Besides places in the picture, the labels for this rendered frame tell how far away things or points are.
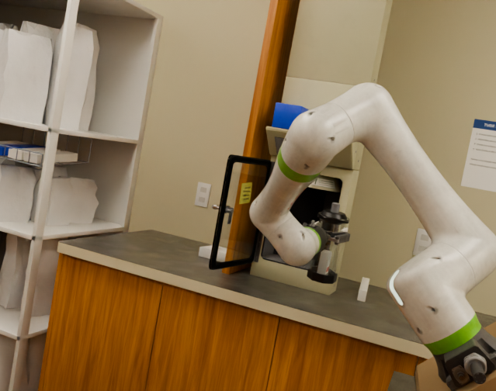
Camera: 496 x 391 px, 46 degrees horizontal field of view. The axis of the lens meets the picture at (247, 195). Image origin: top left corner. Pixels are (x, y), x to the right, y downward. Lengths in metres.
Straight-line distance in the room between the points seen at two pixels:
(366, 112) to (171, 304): 1.10
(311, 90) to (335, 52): 0.16
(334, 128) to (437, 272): 0.38
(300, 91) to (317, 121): 0.94
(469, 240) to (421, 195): 0.14
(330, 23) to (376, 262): 1.02
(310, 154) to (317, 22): 1.04
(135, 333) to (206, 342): 0.29
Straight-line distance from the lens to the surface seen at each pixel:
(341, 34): 2.23
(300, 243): 1.64
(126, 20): 3.15
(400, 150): 1.38
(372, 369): 1.95
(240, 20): 2.86
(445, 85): 2.58
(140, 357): 2.25
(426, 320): 1.29
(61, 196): 2.77
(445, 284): 1.30
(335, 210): 1.99
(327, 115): 1.31
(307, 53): 2.25
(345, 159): 2.10
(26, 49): 2.70
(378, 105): 1.38
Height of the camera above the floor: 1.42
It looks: 5 degrees down
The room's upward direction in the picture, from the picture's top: 10 degrees clockwise
